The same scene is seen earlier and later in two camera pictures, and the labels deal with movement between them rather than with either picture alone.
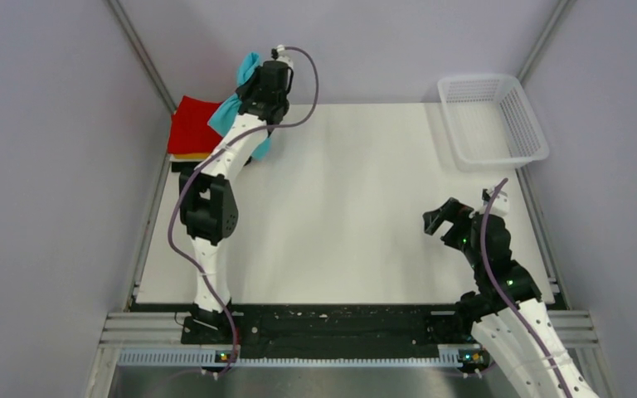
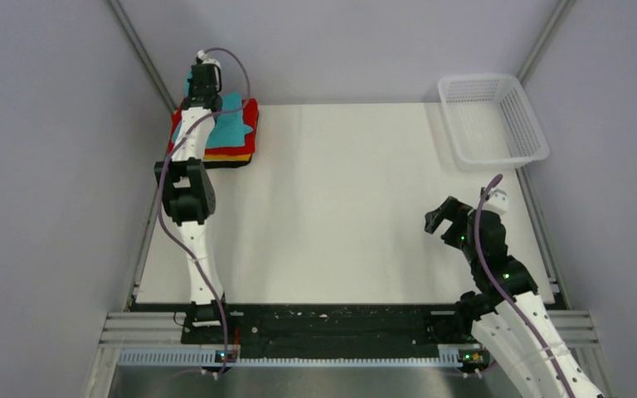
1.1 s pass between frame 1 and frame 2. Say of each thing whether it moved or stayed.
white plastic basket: stayed
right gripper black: stayed
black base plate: stayed
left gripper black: moved
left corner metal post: stayed
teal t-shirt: moved
